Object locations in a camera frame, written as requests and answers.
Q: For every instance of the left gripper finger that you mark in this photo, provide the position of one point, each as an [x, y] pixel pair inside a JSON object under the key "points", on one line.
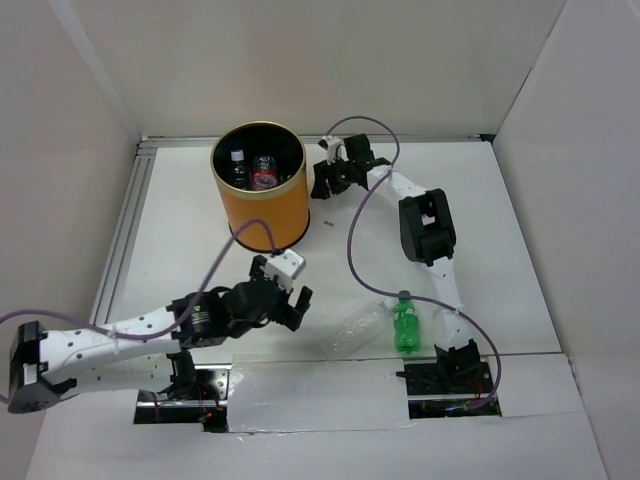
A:
{"points": [[257, 270], [293, 314]]}

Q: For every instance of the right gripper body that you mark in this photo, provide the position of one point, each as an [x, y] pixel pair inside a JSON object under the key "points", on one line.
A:
{"points": [[341, 175]]}

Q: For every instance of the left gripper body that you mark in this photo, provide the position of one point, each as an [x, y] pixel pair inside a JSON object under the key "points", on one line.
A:
{"points": [[277, 312]]}

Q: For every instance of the clear bottle red cap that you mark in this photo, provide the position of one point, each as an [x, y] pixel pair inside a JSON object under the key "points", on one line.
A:
{"points": [[264, 175]]}

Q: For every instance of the large clear crushed bottle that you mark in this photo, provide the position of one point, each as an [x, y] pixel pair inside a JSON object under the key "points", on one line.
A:
{"points": [[355, 331]]}

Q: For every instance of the clear bottle white cap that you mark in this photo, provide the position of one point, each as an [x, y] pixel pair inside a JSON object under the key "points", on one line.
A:
{"points": [[240, 175]]}

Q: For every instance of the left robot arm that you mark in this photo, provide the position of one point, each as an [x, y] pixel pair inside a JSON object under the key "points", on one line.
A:
{"points": [[151, 352]]}

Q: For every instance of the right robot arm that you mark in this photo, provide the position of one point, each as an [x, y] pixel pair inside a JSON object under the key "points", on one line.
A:
{"points": [[427, 238]]}

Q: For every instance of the orange cylindrical bin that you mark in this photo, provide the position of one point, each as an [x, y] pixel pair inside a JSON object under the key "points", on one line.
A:
{"points": [[284, 208]]}

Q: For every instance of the green bottle right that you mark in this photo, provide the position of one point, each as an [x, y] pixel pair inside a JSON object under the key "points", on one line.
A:
{"points": [[407, 331]]}

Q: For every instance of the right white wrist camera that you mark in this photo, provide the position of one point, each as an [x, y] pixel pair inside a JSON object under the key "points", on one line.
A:
{"points": [[332, 146]]}

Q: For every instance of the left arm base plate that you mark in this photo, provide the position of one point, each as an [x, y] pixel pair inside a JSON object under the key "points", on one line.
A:
{"points": [[204, 404]]}

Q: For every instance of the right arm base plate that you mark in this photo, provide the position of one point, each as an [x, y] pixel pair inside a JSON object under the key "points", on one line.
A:
{"points": [[430, 397]]}

